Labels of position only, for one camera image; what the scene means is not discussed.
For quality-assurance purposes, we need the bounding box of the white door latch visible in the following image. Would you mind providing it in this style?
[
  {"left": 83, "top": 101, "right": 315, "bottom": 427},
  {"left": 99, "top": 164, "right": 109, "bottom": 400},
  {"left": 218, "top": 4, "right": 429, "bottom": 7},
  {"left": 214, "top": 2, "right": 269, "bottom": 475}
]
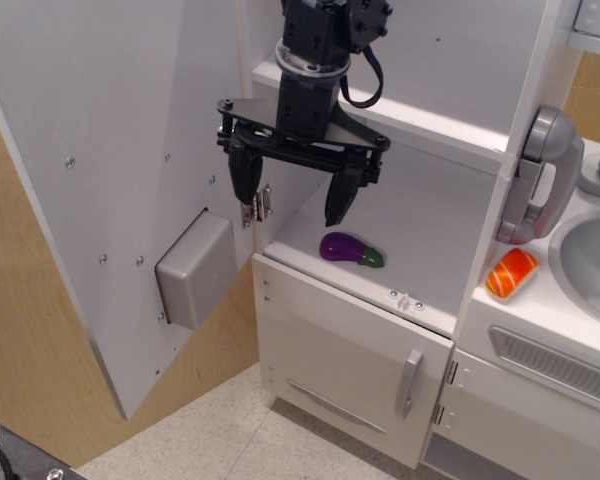
[{"left": 388, "top": 290, "right": 425, "bottom": 312}]

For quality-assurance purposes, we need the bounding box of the black metal base plate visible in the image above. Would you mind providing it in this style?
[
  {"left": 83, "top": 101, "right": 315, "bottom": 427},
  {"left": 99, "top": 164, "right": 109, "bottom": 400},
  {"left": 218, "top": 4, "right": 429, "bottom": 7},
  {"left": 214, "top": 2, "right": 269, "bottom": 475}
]
[{"left": 0, "top": 425, "right": 84, "bottom": 480}]

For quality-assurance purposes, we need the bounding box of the grey freezer door handle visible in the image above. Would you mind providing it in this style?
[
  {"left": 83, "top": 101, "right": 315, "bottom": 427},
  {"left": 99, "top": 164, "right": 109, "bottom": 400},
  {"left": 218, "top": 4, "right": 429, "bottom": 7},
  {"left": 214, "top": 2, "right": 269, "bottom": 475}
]
[{"left": 395, "top": 349, "right": 423, "bottom": 420}]

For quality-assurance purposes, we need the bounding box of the black cable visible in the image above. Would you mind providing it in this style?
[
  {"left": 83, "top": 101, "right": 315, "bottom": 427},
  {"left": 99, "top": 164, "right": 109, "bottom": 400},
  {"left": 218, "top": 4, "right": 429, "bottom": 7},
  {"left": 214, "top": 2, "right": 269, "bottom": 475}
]
[{"left": 338, "top": 47, "right": 384, "bottom": 108}]

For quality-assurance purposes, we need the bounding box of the metal door hinge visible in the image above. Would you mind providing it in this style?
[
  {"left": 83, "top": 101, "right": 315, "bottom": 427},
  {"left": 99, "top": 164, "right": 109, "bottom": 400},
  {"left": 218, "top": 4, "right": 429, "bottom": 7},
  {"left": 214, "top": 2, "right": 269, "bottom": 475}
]
[{"left": 241, "top": 184, "right": 273, "bottom": 229}]

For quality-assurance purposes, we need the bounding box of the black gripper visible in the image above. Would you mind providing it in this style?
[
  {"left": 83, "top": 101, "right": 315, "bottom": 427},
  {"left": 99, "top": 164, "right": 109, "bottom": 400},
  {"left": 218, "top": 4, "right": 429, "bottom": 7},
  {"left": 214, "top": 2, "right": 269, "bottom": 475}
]
[{"left": 217, "top": 73, "right": 391, "bottom": 227}]

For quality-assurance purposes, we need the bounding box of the white lower freezer door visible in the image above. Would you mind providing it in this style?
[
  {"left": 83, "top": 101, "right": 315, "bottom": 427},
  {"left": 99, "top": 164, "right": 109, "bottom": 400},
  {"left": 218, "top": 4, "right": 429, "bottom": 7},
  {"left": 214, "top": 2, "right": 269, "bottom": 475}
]
[{"left": 252, "top": 254, "right": 452, "bottom": 468}]

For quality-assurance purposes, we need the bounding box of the grey ice dispenser box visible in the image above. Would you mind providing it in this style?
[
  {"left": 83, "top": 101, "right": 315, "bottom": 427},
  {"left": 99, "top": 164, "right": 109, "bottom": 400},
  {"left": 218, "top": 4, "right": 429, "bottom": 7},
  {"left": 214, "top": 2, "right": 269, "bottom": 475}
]
[{"left": 155, "top": 210, "right": 238, "bottom": 331}]

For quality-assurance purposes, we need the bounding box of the purple toy eggplant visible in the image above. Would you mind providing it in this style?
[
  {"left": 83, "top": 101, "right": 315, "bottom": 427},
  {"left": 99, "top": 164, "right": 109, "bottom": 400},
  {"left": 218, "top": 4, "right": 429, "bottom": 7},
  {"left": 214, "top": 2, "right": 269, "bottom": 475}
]
[{"left": 319, "top": 232, "right": 384, "bottom": 268}]

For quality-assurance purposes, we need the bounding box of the white oven cabinet door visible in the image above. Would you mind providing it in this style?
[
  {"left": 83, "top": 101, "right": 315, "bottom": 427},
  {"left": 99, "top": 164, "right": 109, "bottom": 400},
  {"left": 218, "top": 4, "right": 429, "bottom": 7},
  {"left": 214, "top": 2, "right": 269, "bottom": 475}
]
[{"left": 424, "top": 350, "right": 600, "bottom": 479}]

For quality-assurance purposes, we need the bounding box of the grey toy sink basin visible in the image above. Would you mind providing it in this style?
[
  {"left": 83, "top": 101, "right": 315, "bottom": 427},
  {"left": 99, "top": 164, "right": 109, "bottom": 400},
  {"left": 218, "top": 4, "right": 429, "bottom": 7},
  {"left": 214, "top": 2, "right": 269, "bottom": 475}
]
[{"left": 549, "top": 211, "right": 600, "bottom": 322}]

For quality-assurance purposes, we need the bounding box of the white toy fridge cabinet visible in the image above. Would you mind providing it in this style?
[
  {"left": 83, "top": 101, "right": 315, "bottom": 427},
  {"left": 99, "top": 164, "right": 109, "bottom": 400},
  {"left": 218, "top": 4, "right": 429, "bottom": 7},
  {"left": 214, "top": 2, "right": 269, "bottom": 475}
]
[{"left": 258, "top": 1, "right": 579, "bottom": 337}]

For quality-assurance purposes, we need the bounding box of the white fridge door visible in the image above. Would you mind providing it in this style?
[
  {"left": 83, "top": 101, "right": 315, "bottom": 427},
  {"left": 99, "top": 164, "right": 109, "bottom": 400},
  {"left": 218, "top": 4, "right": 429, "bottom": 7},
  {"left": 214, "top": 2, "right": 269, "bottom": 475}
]
[{"left": 0, "top": 1, "right": 241, "bottom": 417}]

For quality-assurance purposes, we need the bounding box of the grey vent grille panel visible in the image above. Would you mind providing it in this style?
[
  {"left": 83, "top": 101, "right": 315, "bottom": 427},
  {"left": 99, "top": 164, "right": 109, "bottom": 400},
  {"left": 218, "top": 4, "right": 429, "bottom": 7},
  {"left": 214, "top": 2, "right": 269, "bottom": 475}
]
[{"left": 488, "top": 326, "right": 600, "bottom": 403}]

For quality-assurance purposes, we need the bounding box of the orange salmon sushi toy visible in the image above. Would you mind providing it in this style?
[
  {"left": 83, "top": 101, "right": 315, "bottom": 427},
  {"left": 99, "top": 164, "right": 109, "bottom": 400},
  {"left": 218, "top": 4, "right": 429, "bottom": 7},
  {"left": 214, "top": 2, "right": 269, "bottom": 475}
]
[{"left": 485, "top": 247, "right": 541, "bottom": 302}]

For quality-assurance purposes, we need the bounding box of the grey toy phone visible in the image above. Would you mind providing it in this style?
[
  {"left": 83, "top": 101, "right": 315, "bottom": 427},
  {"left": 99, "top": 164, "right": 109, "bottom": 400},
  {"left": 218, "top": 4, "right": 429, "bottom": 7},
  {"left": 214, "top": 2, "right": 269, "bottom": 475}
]
[{"left": 496, "top": 105, "right": 585, "bottom": 245}]

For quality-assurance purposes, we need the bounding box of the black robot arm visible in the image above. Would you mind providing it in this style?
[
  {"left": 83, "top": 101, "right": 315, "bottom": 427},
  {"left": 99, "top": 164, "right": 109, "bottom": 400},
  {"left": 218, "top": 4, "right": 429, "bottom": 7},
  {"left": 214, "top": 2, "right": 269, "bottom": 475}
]
[{"left": 217, "top": 1, "right": 393, "bottom": 226}]

